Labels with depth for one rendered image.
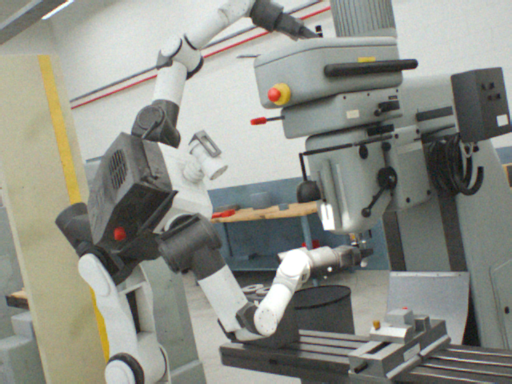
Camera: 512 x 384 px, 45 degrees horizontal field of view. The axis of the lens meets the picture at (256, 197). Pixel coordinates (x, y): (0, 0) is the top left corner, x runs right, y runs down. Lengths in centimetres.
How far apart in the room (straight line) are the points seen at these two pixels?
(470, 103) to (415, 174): 29
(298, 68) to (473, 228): 87
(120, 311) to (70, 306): 135
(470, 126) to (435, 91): 35
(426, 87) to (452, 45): 423
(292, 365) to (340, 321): 173
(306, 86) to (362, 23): 43
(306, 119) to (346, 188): 24
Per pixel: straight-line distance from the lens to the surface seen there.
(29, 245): 317
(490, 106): 198
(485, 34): 630
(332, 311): 385
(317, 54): 174
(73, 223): 198
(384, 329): 193
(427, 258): 230
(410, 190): 202
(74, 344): 329
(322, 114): 181
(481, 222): 226
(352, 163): 184
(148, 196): 165
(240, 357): 237
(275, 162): 791
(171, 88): 196
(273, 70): 180
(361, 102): 186
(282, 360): 220
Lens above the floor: 161
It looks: 4 degrees down
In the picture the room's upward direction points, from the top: 11 degrees counter-clockwise
